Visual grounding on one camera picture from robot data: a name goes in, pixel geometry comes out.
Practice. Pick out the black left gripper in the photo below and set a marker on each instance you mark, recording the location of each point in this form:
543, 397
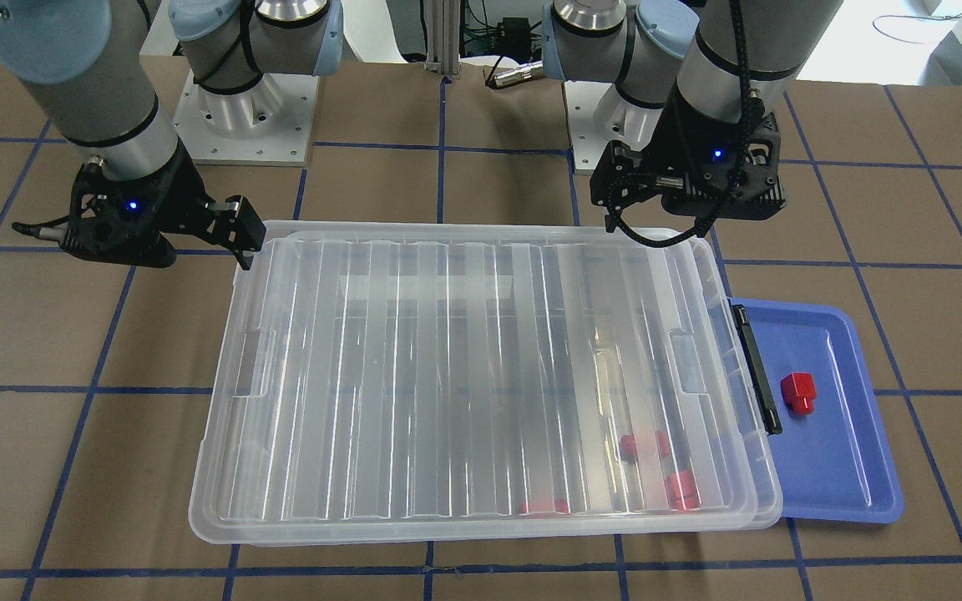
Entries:
680, 140

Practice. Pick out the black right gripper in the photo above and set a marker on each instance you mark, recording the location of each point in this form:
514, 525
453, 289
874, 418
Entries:
174, 203

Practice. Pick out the clear plastic box lid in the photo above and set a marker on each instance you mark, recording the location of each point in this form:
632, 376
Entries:
473, 380

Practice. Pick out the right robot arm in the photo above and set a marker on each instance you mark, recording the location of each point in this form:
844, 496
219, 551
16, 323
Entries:
79, 60

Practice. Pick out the clear plastic storage box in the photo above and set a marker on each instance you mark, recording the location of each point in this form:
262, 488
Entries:
489, 384

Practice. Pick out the blue plastic tray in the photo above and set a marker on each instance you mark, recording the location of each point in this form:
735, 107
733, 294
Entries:
835, 464

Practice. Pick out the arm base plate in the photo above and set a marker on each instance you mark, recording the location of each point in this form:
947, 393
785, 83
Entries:
269, 125
596, 115

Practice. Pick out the black box latch handle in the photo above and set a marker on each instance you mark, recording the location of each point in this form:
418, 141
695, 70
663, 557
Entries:
767, 406

